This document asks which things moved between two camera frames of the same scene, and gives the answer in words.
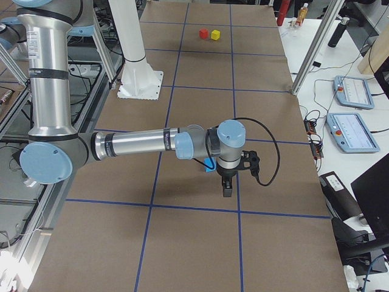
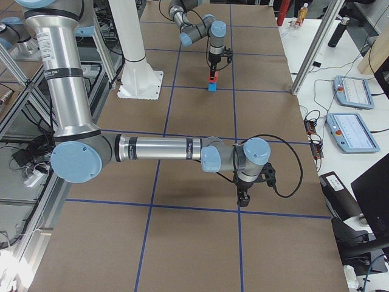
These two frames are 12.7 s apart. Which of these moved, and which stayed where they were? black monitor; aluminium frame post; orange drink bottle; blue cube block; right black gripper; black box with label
Moved: right black gripper; blue cube block
Stayed: black monitor; black box with label; aluminium frame post; orange drink bottle
